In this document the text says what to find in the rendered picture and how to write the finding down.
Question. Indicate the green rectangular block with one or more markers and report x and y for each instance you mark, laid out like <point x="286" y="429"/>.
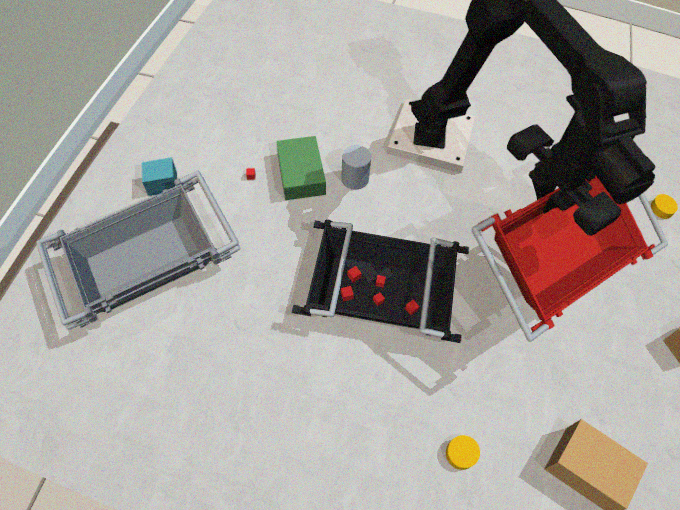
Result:
<point x="301" y="168"/>

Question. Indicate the yellow round disc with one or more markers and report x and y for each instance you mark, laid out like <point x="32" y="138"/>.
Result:
<point x="462" y="452"/>
<point x="664" y="206"/>

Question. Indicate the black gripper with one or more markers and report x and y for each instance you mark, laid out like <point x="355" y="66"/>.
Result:
<point x="556" y="167"/>

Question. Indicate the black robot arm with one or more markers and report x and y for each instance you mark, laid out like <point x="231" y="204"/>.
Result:
<point x="604" y="85"/>

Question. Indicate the teal cube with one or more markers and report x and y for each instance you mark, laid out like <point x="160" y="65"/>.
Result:
<point x="158" y="175"/>

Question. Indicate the light grey cylinder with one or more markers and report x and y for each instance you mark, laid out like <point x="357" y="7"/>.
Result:
<point x="356" y="161"/>

